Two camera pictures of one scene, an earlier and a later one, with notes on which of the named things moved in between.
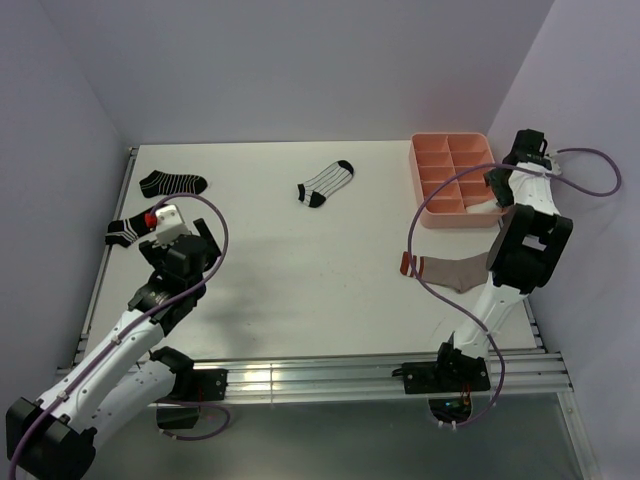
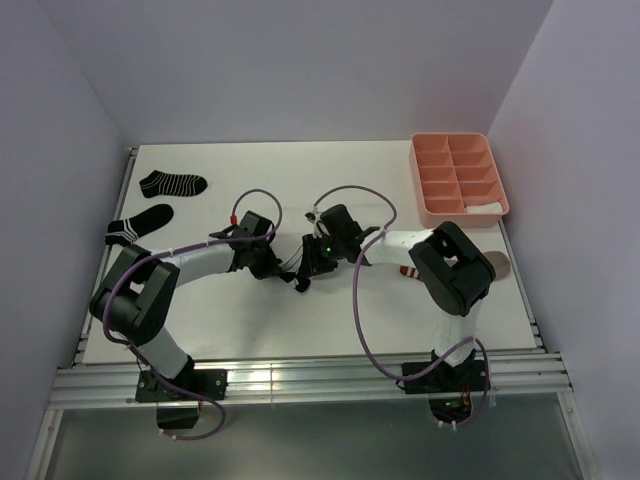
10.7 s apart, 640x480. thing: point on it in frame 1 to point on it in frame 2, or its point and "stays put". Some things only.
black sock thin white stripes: (161, 184) stays put
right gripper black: (493, 179) to (312, 263)
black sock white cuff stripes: (124, 231) stays put
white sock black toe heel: (326, 185) to (290, 250)
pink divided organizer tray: (435, 157) stays put
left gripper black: (155, 252) to (270, 268)
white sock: (487, 208) stays put
